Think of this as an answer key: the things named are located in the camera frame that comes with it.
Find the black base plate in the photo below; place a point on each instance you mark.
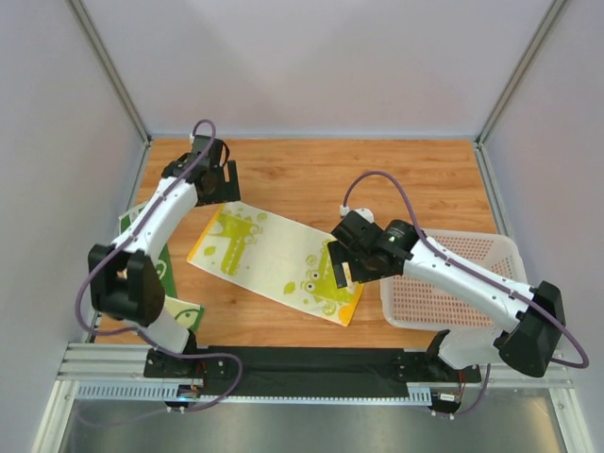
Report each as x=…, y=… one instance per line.
x=310, y=371

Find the white plastic basket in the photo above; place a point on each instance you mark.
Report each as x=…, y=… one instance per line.
x=413, y=304

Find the right aluminium frame post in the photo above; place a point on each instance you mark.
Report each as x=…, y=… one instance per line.
x=552, y=15

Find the aluminium frame post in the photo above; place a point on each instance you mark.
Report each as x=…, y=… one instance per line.
x=90, y=32
x=552, y=15

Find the green patterned towel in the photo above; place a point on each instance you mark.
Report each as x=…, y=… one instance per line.
x=186, y=314

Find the cream yellow crocodile towel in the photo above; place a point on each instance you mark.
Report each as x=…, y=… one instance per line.
x=277, y=258

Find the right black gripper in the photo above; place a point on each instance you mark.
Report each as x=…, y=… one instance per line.
x=347, y=260

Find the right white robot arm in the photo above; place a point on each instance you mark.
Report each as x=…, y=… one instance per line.
x=526, y=321

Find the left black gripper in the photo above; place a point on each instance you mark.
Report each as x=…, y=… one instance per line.
x=226, y=187

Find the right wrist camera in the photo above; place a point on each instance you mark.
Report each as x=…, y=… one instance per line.
x=365, y=213

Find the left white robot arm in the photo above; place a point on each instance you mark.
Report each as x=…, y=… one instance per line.
x=123, y=278

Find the grey slotted cable duct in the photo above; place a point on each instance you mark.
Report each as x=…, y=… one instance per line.
x=419, y=397

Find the aluminium front rail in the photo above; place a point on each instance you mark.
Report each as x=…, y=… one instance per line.
x=126, y=361

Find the left aluminium frame post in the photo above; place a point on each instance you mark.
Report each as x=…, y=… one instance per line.
x=90, y=32

